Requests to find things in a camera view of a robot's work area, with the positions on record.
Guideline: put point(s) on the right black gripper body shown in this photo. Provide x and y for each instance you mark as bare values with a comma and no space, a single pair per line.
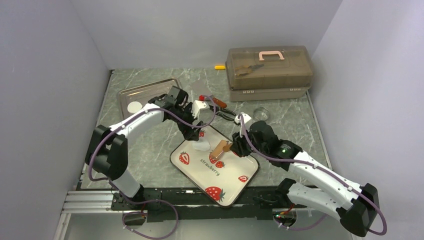
243,146

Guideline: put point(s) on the wooden rolling pin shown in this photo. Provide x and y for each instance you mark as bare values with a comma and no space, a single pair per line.
222,147

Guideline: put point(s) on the strawberry pattern white tray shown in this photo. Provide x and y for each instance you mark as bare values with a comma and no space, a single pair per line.
223,178

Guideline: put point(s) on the spatula with wooden handle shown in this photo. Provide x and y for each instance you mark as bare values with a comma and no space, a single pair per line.
219,103

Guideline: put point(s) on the white dough ball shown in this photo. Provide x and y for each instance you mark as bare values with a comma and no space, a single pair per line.
201,145

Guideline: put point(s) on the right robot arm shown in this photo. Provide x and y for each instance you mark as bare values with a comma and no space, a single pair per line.
355,206

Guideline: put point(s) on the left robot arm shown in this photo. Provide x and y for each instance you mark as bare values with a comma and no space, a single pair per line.
108,149

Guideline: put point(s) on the flat round dough wrapper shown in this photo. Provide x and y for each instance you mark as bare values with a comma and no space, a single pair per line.
134,106

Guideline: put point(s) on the steel baking tray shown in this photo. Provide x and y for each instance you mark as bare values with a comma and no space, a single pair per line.
144,93

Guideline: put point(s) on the yellow small object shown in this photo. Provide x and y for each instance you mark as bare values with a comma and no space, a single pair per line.
219,67

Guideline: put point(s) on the brown translucent tool box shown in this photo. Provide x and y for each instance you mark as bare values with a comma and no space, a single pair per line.
268,73

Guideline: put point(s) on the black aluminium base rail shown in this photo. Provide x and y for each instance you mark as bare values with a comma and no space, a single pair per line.
191,204

